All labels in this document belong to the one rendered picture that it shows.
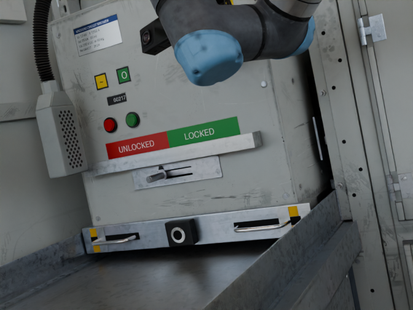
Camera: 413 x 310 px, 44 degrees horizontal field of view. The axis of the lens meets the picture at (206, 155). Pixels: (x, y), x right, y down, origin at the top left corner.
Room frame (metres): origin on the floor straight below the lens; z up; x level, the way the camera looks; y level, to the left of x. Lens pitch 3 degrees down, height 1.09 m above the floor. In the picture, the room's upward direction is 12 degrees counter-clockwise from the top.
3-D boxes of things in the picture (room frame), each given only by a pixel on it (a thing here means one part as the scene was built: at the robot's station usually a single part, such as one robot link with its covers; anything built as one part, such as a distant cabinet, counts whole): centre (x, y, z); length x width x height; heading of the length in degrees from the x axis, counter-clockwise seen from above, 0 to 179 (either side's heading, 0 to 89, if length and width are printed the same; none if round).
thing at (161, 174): (1.03, 0.11, 1.02); 0.06 x 0.02 x 0.04; 152
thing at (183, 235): (1.01, 0.08, 0.90); 0.06 x 0.03 x 0.05; 62
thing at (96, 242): (1.09, 0.23, 0.90); 0.11 x 0.05 x 0.01; 62
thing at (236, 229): (0.93, -0.07, 0.90); 0.11 x 0.05 x 0.01; 62
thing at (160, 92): (1.03, 0.07, 1.15); 0.48 x 0.01 x 0.48; 62
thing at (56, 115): (1.07, 0.29, 1.14); 0.08 x 0.05 x 0.17; 152
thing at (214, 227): (1.04, 0.06, 0.90); 0.54 x 0.05 x 0.06; 62
